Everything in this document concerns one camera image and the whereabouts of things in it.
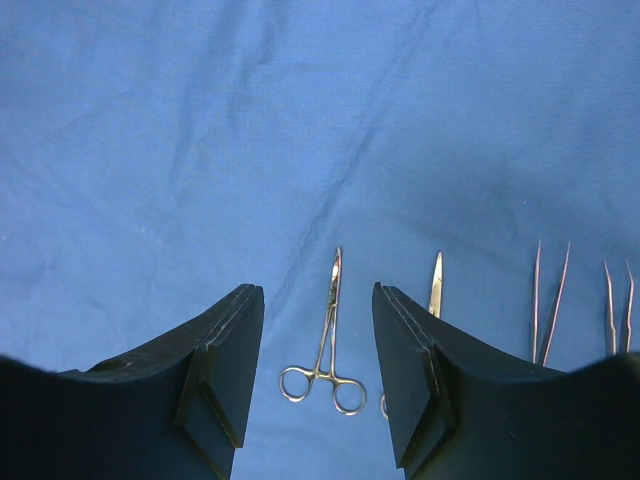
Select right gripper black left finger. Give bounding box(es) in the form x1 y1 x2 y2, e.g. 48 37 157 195
1 284 264 479

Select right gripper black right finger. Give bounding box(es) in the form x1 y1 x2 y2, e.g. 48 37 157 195
372 284 639 479

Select steel hemostat clamp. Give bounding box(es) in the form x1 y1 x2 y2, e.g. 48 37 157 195
380 251 443 420

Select steel tweezers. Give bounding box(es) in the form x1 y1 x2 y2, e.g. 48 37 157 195
603 261 635 356
529 242 571 367

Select blue surgical drape cloth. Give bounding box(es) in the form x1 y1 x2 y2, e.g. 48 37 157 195
1 1 639 479

